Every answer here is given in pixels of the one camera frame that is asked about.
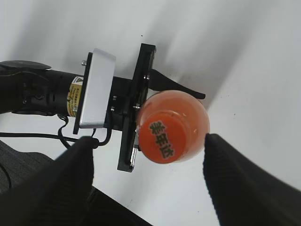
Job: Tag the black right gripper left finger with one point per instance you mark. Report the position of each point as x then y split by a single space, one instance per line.
55 196

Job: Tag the orange soda bottle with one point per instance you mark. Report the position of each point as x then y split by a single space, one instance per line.
188 108

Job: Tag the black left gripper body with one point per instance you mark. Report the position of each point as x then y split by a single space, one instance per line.
126 98

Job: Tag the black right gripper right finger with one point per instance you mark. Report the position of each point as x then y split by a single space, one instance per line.
242 193

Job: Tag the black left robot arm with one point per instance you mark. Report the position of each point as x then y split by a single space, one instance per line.
28 87

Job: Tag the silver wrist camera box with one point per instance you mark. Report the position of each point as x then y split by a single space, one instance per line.
95 91

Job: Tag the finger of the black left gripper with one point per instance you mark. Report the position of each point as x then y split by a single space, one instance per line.
159 82

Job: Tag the orange bottle cap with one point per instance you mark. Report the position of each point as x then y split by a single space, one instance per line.
163 137

